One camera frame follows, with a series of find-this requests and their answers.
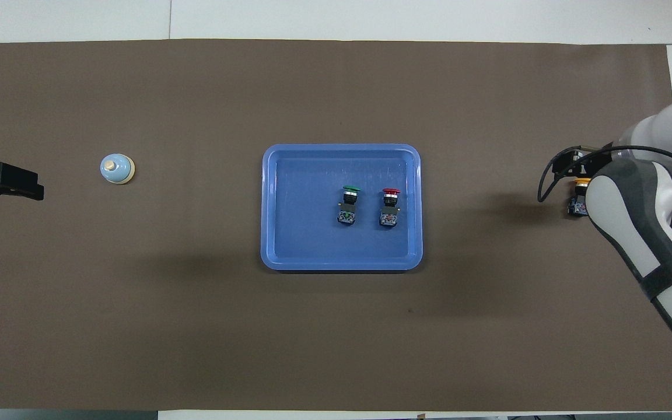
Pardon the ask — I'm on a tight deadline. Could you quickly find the yellow mushroom push button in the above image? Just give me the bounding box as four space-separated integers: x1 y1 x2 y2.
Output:
567 178 592 218

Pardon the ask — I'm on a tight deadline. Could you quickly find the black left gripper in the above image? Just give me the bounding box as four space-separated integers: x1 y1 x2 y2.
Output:
0 162 45 205

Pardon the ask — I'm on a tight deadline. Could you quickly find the light blue service bell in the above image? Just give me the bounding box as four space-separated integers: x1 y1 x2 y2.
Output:
100 153 136 186

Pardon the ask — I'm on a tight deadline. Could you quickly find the blue plastic tray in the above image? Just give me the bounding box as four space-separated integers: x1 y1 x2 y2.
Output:
260 143 424 272

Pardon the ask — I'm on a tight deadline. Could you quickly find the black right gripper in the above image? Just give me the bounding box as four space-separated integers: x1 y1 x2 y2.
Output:
552 149 612 177

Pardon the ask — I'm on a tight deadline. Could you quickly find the red mushroom push button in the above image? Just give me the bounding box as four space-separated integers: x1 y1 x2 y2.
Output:
379 188 402 228

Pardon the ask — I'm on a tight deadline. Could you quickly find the green mushroom push button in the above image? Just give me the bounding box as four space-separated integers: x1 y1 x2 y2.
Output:
337 185 362 226

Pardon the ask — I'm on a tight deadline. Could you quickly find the brown table mat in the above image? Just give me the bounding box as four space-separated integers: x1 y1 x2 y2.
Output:
0 38 672 412

